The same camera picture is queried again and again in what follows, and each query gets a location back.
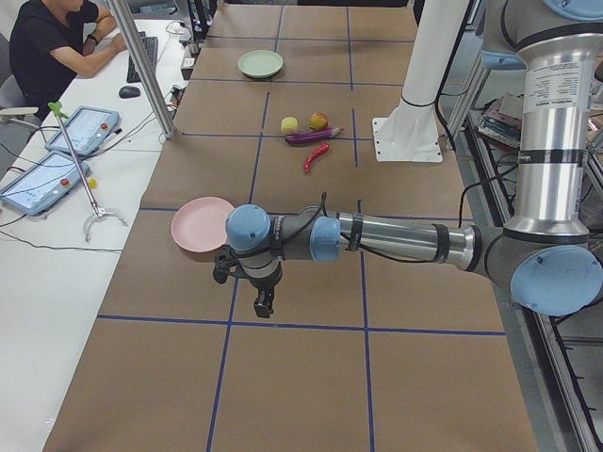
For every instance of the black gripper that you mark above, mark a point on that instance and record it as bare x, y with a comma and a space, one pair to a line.
260, 285

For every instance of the red chili pepper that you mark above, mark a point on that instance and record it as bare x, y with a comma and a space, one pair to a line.
319, 151

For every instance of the yellow pink peach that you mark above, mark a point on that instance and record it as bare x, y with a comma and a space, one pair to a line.
289, 126

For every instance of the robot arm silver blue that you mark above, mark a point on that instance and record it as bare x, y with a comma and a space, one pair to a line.
541, 254

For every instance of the pink plate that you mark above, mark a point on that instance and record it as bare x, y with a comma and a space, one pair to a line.
199, 225

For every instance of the purple eggplant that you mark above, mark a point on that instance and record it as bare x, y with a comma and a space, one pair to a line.
301, 139

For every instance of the grabber reacher stick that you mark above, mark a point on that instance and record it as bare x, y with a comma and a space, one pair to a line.
99, 213

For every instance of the green plate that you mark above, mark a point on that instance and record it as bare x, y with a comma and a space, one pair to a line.
260, 64

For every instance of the near teach pendant tablet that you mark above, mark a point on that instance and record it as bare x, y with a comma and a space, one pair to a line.
41, 186

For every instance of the teach pendant tablet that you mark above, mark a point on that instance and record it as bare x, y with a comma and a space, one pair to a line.
89, 127
41, 186

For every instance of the far teach pendant tablet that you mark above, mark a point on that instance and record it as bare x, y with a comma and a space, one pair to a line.
89, 127

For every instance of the black computer mouse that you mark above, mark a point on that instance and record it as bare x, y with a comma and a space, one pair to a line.
129, 92

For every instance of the stack of magazines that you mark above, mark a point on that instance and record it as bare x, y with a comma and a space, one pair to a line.
501, 121

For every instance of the grey office chair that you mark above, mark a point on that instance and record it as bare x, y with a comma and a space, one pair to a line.
20, 126

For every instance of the person in black shirt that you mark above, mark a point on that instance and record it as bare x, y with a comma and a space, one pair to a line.
53, 42

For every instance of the wrist black camera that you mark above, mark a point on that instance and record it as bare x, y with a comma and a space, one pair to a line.
226, 265

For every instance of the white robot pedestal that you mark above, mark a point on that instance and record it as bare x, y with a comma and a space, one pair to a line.
410, 132

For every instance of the aluminium frame post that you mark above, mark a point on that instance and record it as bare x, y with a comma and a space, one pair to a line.
130, 34

